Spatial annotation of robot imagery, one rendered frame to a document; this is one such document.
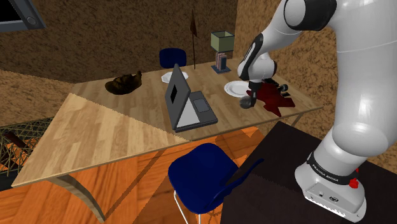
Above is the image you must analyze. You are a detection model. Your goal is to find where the thin dark pole lamp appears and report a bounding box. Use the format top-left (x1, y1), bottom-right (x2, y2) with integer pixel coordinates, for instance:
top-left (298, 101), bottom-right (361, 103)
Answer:
top-left (189, 8), bottom-right (199, 70)

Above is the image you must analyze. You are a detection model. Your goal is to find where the green shade table lamp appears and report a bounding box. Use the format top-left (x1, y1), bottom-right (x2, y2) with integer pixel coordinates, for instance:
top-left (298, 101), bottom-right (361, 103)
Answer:
top-left (210, 30), bottom-right (236, 75)

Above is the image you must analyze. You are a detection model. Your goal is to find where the dark red cloth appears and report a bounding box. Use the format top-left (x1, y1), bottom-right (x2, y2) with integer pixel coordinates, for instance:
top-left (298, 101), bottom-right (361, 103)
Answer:
top-left (246, 81), bottom-right (296, 118)

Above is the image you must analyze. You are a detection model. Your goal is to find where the dark grey round object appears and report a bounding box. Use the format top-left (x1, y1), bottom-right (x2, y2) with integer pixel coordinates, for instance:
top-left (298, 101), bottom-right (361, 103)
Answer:
top-left (239, 95), bottom-right (256, 110)

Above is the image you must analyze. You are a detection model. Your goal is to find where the black cylindrical device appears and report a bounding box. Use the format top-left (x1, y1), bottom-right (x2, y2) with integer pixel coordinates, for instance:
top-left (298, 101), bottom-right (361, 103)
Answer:
top-left (263, 78), bottom-right (291, 98)

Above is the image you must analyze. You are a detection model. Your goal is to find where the dark blue chair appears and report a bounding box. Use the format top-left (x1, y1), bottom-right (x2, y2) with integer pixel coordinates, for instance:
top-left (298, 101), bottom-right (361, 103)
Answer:
top-left (167, 143), bottom-right (265, 224)
top-left (158, 48), bottom-right (188, 69)

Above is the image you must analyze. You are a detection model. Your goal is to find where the grey open laptop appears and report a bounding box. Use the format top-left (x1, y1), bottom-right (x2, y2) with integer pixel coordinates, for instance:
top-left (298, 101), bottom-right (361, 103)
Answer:
top-left (164, 63), bottom-right (219, 134)

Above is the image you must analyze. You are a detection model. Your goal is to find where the white plate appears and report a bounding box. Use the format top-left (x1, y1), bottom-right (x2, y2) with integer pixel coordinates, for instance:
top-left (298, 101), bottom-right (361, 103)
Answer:
top-left (160, 70), bottom-right (190, 85)
top-left (223, 80), bottom-right (251, 99)

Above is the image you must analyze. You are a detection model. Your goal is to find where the light wooden table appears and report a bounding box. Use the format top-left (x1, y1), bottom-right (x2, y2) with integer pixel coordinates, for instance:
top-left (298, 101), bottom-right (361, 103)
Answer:
top-left (11, 57), bottom-right (324, 224)

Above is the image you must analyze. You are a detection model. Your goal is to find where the woven wire basket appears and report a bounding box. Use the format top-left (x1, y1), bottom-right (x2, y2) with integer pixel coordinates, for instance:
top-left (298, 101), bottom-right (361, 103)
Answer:
top-left (0, 116), bottom-right (55, 178)

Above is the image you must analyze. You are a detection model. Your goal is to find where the grey framed wall screen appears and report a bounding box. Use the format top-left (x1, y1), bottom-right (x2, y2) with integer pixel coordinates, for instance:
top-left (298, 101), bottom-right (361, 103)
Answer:
top-left (0, 0), bottom-right (48, 33)

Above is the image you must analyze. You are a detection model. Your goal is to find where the dark robot stand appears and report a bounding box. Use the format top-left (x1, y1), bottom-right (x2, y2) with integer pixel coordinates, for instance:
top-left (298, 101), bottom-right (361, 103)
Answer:
top-left (219, 120), bottom-right (397, 224)

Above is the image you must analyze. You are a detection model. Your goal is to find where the dark brown lumpy figure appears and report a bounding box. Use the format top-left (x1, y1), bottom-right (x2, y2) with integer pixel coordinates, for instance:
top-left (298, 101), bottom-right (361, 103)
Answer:
top-left (104, 70), bottom-right (143, 95)

